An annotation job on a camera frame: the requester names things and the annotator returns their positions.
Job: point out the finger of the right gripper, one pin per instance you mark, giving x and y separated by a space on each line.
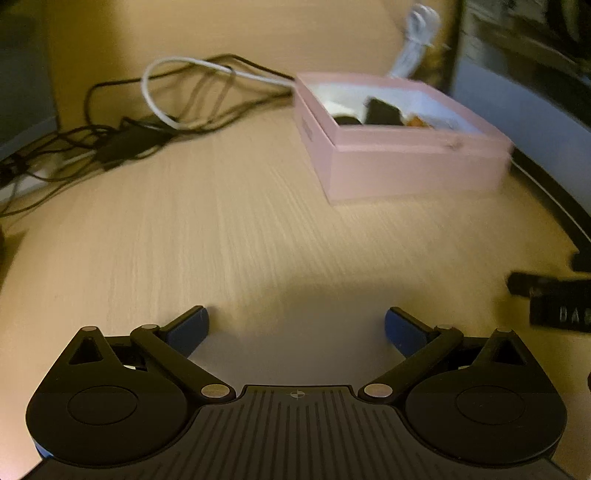
530 285

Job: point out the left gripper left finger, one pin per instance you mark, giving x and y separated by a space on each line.
171 345

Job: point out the black power brick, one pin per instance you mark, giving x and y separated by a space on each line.
129 144

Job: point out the glass-sided computer case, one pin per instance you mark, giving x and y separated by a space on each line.
524 66

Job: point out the dark monitor screen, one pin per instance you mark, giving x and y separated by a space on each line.
28 110

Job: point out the black rectangular device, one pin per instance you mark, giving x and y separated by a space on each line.
381 113

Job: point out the orange toy figure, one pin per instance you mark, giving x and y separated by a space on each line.
416 122

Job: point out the white power strip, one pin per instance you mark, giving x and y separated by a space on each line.
48 170

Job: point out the pink open cardboard box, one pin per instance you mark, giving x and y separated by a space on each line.
458 151

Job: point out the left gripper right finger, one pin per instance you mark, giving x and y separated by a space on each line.
425 350

